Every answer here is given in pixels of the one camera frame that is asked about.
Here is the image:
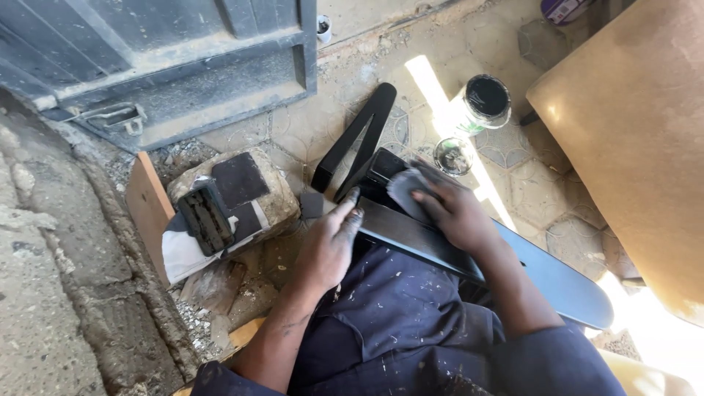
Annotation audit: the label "round paint can lid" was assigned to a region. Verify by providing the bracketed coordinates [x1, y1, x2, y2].
[433, 137, 474, 178]

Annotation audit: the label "large tan plywood board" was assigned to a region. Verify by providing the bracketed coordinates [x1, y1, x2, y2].
[525, 0, 704, 329]

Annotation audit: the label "dirty plastic scrap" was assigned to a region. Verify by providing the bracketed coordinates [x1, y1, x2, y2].
[180, 260, 246, 315]

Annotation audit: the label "white and black cloth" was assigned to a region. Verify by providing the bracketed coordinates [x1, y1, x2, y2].
[161, 197, 271, 285]

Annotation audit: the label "person's right hand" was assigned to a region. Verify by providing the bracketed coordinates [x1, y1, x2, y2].
[410, 159, 502, 258]

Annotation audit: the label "black ribbed block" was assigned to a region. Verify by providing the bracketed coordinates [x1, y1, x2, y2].
[176, 184, 235, 257]

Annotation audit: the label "purple labelled container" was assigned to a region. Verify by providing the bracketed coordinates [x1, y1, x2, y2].
[540, 0, 596, 26]

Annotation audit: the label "brown wooden plank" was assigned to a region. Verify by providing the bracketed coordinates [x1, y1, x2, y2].
[125, 151, 177, 288]

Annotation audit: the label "wooden stool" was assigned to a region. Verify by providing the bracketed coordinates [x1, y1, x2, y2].
[170, 316, 267, 396]

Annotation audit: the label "person's left hand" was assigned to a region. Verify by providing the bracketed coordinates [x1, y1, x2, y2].
[296, 187, 365, 293]

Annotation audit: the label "person's navy overalls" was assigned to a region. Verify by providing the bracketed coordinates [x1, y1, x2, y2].
[190, 242, 628, 396]

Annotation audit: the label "small black square piece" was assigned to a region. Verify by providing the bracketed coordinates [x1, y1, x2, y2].
[300, 191, 325, 221]

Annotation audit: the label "grey sandpaper sheet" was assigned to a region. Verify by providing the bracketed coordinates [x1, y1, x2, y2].
[385, 166, 438, 225]

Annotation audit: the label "grey metal gate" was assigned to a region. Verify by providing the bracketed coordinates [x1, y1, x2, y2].
[0, 0, 319, 154]

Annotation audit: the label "black rectangular block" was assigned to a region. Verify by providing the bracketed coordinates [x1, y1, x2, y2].
[366, 147, 411, 193]

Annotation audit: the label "long black painted board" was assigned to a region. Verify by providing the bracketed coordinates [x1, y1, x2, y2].
[355, 195, 615, 331]

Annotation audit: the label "open black paint can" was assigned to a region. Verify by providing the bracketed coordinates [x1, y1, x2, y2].
[450, 74, 513, 137]

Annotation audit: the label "black square sandpaper sheet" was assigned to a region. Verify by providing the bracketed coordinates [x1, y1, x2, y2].
[211, 152, 271, 210]

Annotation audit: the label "pale yellow seat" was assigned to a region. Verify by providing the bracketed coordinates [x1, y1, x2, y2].
[598, 348, 700, 396]

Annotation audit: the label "rough beige stone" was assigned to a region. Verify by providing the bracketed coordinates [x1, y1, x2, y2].
[166, 147, 301, 244]

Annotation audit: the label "black V-shaped wooden leg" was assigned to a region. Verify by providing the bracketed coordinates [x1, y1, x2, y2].
[311, 82, 398, 204]

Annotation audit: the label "grey metal gate latch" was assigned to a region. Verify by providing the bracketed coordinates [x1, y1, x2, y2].
[70, 102, 148, 138]

